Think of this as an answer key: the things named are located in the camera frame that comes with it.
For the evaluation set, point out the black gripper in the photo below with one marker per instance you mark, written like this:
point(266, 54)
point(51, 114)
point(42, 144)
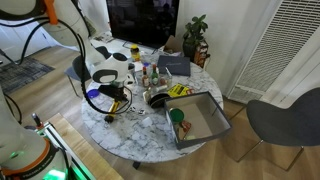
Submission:
point(110, 90)

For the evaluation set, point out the yellow and black flashlight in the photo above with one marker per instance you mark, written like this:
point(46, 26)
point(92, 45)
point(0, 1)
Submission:
point(113, 110)

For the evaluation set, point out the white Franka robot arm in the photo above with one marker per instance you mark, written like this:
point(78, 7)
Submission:
point(68, 16)

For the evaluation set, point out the silver binder clip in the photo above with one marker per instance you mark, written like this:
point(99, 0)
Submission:
point(142, 112)
point(132, 109)

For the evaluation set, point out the blue round lid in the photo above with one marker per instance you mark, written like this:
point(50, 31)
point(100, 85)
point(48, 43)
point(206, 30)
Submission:
point(92, 94)

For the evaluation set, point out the red hot sauce bottle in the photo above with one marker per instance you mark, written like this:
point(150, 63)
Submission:
point(145, 79)

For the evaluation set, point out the small clear plastic piece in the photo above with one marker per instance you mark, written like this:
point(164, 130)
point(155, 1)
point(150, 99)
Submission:
point(146, 122)

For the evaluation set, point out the white folded napkin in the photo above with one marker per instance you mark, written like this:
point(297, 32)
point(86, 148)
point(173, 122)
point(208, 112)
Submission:
point(138, 66)

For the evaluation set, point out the black round disc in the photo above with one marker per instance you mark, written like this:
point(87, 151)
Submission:
point(159, 100)

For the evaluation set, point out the green hot sauce bottle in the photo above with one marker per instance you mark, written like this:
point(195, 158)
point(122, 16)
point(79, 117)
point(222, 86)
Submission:
point(155, 76)

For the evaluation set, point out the clear plastic container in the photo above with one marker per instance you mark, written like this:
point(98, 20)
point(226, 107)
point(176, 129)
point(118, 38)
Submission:
point(165, 79)

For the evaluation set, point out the dark grey chair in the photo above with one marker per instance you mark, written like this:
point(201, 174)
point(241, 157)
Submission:
point(78, 71)

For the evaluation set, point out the white television stand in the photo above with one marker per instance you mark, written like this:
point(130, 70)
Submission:
point(116, 45)

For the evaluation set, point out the green round lid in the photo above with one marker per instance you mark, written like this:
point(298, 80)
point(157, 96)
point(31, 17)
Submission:
point(176, 115)

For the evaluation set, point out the yellow printed package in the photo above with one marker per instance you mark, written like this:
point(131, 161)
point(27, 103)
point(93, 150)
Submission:
point(179, 90)

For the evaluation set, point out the wooden board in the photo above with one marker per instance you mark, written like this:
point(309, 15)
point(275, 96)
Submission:
point(86, 153)

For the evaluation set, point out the black table base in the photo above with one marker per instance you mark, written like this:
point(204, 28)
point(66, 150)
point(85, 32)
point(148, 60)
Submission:
point(136, 165)

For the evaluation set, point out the red small packet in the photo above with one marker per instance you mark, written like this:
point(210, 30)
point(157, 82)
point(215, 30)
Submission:
point(185, 126)

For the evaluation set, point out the brown cardboard piece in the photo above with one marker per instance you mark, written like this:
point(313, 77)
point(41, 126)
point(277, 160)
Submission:
point(172, 45)

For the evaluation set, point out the black flat screen television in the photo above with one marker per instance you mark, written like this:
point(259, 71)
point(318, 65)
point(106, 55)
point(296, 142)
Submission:
point(143, 21)

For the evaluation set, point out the grey projector box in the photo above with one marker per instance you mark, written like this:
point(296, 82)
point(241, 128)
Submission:
point(200, 120)

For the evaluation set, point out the green potted plant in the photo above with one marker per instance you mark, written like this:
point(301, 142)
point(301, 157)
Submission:
point(195, 33)

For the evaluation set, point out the grey floor rug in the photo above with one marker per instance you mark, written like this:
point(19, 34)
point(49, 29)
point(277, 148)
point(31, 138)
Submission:
point(20, 73)

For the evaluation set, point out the grey chair with metal legs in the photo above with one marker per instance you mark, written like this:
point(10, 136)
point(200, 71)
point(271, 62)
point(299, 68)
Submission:
point(286, 120)

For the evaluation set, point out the metal rail with green light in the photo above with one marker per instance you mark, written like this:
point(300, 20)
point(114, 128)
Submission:
point(63, 146)

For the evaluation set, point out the white wall heater vent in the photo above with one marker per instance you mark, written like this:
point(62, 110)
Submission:
point(280, 50)

